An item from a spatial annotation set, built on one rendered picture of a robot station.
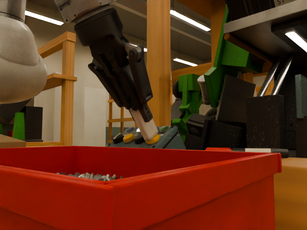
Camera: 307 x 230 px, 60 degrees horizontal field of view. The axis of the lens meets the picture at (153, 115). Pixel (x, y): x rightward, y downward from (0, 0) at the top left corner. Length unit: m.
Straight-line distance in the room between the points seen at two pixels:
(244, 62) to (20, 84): 0.55
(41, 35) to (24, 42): 7.57
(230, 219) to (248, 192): 0.04
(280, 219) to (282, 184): 0.04
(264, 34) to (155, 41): 0.94
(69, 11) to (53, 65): 7.80
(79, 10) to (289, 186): 0.37
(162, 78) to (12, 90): 0.79
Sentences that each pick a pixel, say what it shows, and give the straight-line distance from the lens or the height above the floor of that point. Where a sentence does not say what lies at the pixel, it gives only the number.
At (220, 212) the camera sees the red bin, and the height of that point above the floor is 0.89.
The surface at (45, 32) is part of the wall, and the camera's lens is 8.41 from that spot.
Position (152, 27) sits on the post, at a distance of 1.44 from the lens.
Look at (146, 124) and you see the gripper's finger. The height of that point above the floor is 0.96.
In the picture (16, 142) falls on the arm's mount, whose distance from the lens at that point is 0.52.
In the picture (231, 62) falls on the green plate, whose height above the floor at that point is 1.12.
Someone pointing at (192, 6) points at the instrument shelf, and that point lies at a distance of 1.26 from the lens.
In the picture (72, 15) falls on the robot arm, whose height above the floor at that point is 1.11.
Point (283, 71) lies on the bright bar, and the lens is 0.60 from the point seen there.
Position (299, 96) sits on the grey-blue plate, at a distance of 0.52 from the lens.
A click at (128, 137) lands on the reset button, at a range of 0.56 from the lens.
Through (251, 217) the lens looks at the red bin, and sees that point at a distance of 0.22.
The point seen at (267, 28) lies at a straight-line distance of 0.49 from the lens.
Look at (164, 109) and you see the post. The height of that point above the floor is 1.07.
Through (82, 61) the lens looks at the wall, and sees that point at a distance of 8.69.
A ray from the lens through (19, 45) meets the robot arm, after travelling 0.75.
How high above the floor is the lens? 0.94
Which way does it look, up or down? 5 degrees up
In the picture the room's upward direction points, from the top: straight up
